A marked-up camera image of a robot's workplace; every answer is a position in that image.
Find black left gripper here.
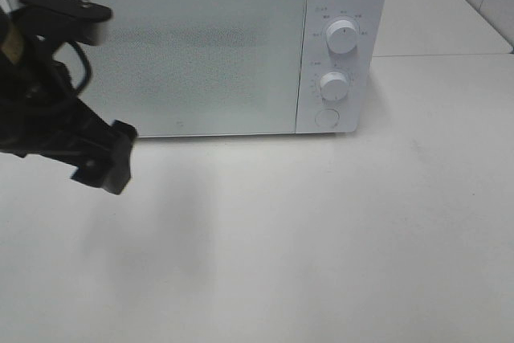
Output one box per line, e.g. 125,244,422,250
1,11,137,195

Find round door release button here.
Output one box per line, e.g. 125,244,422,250
315,108,340,129

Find white microwave door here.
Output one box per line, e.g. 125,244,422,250
80,0,306,137

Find upper white power knob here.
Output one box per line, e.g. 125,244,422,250
325,18,360,55

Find black left camera cable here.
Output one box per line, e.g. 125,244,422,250
35,35,96,97

